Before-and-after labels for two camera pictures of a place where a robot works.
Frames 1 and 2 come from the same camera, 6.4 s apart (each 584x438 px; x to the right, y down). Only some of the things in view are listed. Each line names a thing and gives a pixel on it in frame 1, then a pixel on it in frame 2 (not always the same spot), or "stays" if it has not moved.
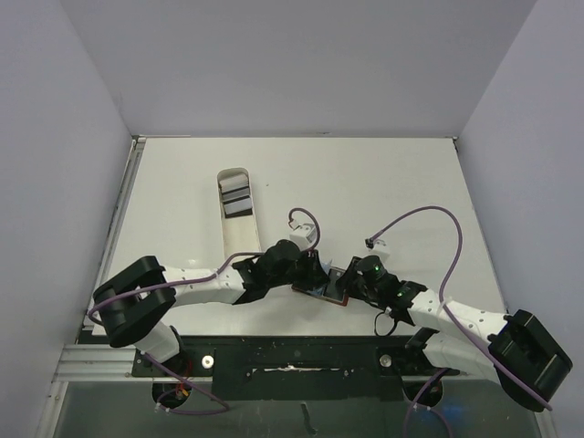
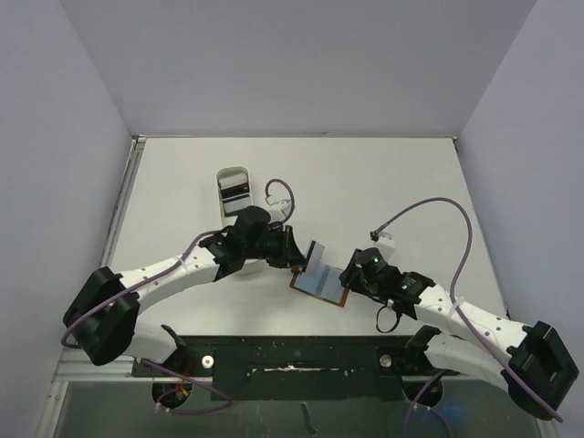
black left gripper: [314, 274] -> [288, 255]
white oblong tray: [236, 212] stays
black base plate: [293, 368] stays
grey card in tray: [238, 206] stays
